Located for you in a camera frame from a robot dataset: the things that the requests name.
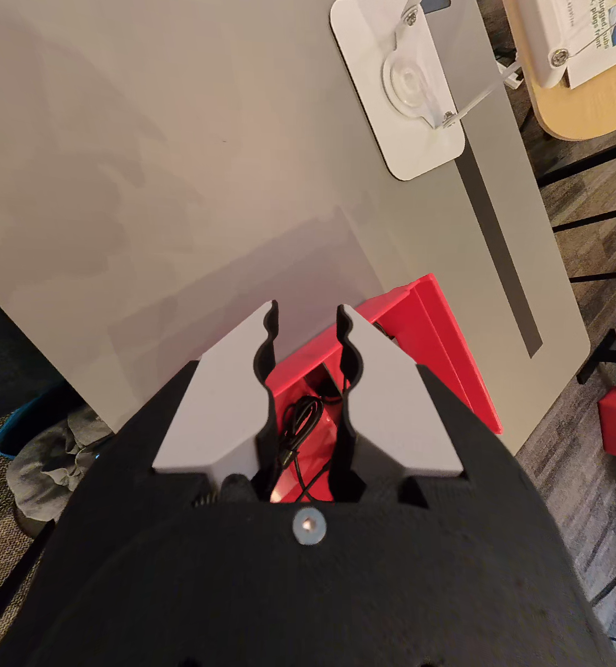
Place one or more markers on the white document holder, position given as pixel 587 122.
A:
pixel 547 31

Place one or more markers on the teal blue bag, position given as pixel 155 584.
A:
pixel 13 432

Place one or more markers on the red plastic bin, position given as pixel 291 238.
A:
pixel 443 338

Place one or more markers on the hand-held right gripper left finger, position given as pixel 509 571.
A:
pixel 209 417

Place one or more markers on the printed instruction sheet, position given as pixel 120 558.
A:
pixel 610 36

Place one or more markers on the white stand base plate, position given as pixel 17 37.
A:
pixel 370 62

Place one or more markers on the grey crumpled cloth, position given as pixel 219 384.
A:
pixel 47 469

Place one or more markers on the clear acrylic stand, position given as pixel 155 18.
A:
pixel 409 83

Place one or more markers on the black metal furniture leg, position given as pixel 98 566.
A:
pixel 599 359
pixel 599 279
pixel 589 161
pixel 599 218

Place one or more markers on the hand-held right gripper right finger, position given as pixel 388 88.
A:
pixel 401 422

